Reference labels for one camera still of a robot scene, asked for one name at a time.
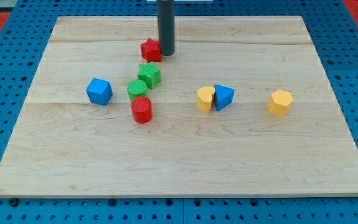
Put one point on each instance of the blue triangle block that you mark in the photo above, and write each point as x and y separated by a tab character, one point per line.
223	96

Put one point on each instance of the yellow heart block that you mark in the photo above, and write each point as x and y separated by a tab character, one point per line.
205	98

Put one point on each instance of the red cylinder block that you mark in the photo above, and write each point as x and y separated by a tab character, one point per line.
142	109

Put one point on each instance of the green star block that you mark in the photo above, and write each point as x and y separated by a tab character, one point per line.
150	74

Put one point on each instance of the green cylinder block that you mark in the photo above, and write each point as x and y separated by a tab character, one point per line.
136	88

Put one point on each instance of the light wooden board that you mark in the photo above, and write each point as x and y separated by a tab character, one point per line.
64	146

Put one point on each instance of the red star block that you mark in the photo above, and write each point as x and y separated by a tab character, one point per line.
150	50

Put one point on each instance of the blue cube block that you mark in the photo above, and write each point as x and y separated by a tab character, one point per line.
99	91

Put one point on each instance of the yellow hexagon block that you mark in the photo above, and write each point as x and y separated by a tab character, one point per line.
280	103

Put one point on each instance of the dark grey cylindrical pointer rod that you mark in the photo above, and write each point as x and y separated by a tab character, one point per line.
166	26

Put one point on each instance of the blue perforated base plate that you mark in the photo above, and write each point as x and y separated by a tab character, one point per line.
24	38

